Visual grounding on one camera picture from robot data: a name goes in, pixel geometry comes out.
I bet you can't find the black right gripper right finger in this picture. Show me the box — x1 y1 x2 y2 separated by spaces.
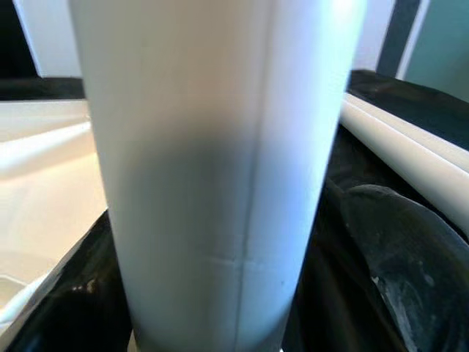
339 184 469 352

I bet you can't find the black door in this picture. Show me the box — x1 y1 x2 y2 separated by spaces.
0 0 40 78

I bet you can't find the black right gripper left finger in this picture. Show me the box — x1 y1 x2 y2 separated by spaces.
7 210 135 352

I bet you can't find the black plastic sheet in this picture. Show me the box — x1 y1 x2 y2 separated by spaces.
0 69 469 352

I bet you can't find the white plastic children table top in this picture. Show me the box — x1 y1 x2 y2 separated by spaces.
0 98 111 331

